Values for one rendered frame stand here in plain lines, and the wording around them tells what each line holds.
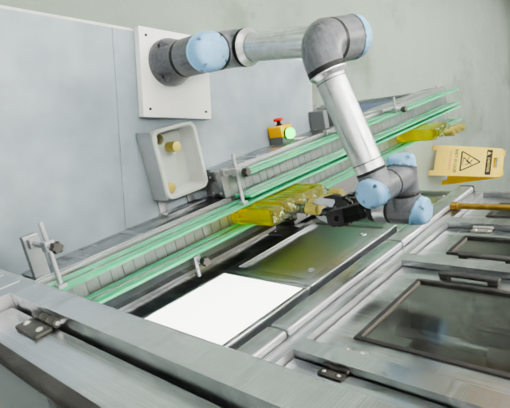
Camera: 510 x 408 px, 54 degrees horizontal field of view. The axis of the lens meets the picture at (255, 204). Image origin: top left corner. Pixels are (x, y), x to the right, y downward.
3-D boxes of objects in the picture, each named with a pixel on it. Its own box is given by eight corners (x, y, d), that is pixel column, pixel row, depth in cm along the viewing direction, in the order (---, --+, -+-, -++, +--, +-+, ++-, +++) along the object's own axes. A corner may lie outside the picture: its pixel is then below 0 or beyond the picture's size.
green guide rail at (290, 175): (234, 197, 170) (251, 197, 164) (234, 194, 169) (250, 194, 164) (446, 104, 287) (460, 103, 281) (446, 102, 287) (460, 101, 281)
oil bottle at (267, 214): (232, 223, 170) (278, 227, 155) (228, 207, 168) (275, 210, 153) (244, 218, 174) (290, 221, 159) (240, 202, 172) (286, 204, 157)
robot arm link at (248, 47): (198, 32, 156) (346, 13, 120) (231, 28, 166) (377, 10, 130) (204, 72, 160) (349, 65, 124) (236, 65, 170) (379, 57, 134)
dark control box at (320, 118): (310, 130, 219) (325, 129, 213) (307, 112, 217) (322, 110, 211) (320, 126, 225) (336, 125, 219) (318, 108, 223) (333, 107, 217)
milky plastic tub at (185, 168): (153, 201, 162) (169, 201, 156) (135, 133, 156) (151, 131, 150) (193, 184, 173) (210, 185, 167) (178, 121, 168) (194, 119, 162)
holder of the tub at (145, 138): (157, 215, 163) (171, 217, 158) (135, 133, 157) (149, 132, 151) (196, 199, 175) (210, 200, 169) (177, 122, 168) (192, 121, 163)
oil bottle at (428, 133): (397, 142, 248) (452, 139, 229) (395, 131, 247) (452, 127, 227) (402, 140, 252) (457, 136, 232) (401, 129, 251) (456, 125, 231)
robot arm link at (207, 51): (166, 40, 149) (194, 30, 140) (200, 35, 158) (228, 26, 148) (176, 80, 152) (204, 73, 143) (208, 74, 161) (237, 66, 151)
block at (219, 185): (210, 198, 171) (224, 199, 166) (205, 172, 169) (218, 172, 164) (218, 195, 174) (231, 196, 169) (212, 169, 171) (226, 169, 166)
